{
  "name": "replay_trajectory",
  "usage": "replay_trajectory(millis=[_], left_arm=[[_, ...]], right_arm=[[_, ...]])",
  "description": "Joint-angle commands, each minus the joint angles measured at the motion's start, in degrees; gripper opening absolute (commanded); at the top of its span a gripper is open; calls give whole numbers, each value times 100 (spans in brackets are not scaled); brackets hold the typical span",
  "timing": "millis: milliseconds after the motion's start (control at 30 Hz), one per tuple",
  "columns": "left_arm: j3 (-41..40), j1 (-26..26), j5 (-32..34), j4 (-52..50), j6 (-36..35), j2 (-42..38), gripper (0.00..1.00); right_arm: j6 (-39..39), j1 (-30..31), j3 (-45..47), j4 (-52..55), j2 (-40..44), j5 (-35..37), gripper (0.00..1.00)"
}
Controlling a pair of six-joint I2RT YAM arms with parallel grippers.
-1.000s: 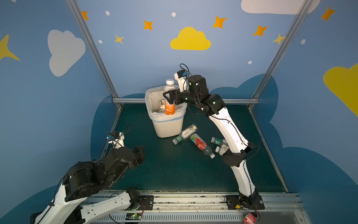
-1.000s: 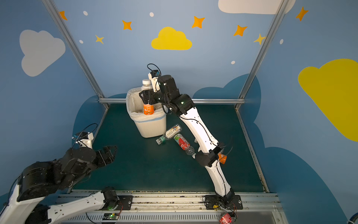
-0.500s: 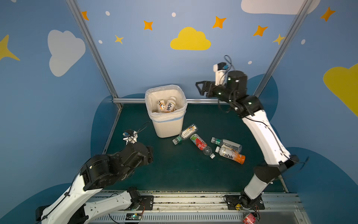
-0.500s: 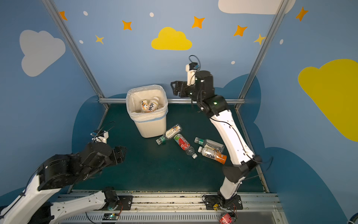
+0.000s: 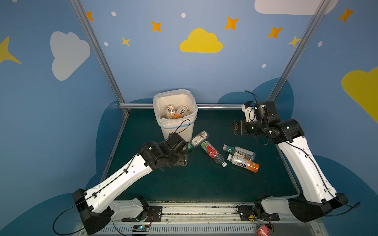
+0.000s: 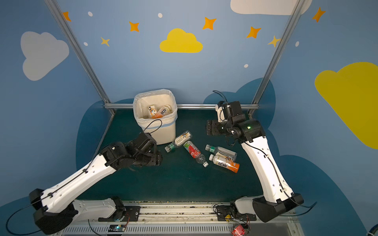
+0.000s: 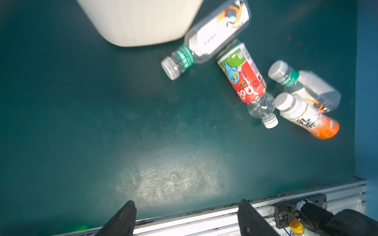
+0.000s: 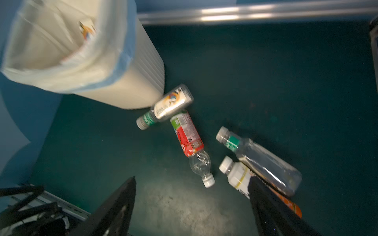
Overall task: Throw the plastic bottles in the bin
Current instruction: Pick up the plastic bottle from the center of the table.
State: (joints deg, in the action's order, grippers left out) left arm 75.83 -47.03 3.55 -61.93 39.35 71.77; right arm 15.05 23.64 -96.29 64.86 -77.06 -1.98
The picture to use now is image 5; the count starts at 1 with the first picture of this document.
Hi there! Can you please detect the crane label clear bottle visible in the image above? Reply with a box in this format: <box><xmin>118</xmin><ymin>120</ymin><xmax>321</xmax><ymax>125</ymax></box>
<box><xmin>188</xmin><ymin>130</ymin><xmax>209</xmax><ymax>150</ymax></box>

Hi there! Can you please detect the clear green cap water bottle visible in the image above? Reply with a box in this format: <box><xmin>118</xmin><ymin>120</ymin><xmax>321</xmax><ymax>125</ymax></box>
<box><xmin>222</xmin><ymin>144</ymin><xmax>256</xmax><ymax>161</ymax></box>

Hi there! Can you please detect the orange white label bottle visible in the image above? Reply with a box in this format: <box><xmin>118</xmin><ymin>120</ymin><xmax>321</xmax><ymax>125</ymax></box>
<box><xmin>227</xmin><ymin>153</ymin><xmax>259</xmax><ymax>173</ymax></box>

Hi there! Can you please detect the red green label soda bottle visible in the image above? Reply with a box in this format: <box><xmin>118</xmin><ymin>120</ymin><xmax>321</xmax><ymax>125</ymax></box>
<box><xmin>200</xmin><ymin>141</ymin><xmax>227</xmax><ymax>167</ymax></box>

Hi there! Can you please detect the brown coffee bottle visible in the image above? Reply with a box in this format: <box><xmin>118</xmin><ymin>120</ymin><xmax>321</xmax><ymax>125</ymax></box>
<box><xmin>165</xmin><ymin>105</ymin><xmax>176</xmax><ymax>119</ymax></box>

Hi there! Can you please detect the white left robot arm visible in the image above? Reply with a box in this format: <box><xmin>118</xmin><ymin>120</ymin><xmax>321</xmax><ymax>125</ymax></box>
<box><xmin>72</xmin><ymin>138</ymin><xmax>188</xmax><ymax>235</ymax></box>

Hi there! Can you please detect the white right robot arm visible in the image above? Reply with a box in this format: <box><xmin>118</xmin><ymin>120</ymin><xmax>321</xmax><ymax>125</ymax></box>
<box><xmin>231</xmin><ymin>119</ymin><xmax>348</xmax><ymax>223</ymax></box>

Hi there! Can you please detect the white ribbed plastic bin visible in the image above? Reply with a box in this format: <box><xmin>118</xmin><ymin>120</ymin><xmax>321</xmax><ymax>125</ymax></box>
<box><xmin>161</xmin><ymin>125</ymin><xmax>194</xmax><ymax>142</ymax></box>

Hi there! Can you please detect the green circuit board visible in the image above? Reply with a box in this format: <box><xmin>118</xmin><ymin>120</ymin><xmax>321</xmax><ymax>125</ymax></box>
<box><xmin>132</xmin><ymin>225</ymin><xmax>150</xmax><ymax>233</ymax></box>

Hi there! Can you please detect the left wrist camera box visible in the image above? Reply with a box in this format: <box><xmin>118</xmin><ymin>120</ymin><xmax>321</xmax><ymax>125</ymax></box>
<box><xmin>165</xmin><ymin>133</ymin><xmax>188</xmax><ymax>152</ymax></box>

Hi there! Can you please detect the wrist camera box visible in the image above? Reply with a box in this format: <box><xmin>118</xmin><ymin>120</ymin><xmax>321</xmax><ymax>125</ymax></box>
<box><xmin>242</xmin><ymin>101</ymin><xmax>278</xmax><ymax>122</ymax></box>
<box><xmin>165</xmin><ymin>133</ymin><xmax>188</xmax><ymax>152</ymax></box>

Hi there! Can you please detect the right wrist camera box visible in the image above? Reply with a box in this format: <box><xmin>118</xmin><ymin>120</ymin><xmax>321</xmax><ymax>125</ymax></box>
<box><xmin>242</xmin><ymin>101</ymin><xmax>278</xmax><ymax>122</ymax></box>

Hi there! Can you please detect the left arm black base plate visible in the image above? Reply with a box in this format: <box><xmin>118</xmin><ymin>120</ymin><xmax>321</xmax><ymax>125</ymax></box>
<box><xmin>121</xmin><ymin>206</ymin><xmax>163</xmax><ymax>222</ymax></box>

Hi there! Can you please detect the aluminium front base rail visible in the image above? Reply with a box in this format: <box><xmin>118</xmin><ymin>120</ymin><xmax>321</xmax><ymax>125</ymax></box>
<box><xmin>72</xmin><ymin>200</ymin><xmax>325</xmax><ymax>236</ymax></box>

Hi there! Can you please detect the aluminium frame back rail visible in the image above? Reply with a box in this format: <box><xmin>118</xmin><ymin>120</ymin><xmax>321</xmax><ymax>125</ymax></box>
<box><xmin>119</xmin><ymin>103</ymin><xmax>243</xmax><ymax>110</ymax></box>

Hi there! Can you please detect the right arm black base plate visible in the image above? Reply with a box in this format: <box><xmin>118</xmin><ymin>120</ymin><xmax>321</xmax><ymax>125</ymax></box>
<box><xmin>236</xmin><ymin>205</ymin><xmax>280</xmax><ymax>221</ymax></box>

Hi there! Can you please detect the aluminium right upright post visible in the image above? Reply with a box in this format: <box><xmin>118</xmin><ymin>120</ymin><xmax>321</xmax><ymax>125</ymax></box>
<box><xmin>267</xmin><ymin>0</ymin><xmax>331</xmax><ymax>102</ymax></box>

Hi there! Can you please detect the aluminium upright post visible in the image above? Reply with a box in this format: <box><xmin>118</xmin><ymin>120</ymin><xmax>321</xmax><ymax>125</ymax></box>
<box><xmin>267</xmin><ymin>0</ymin><xmax>331</xmax><ymax>102</ymax></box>
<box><xmin>70</xmin><ymin>0</ymin><xmax>125</xmax><ymax>105</ymax></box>

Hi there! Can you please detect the aluminium left upright post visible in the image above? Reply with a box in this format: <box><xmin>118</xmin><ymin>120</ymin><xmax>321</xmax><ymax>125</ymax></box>
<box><xmin>70</xmin><ymin>0</ymin><xmax>125</xmax><ymax>105</ymax></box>

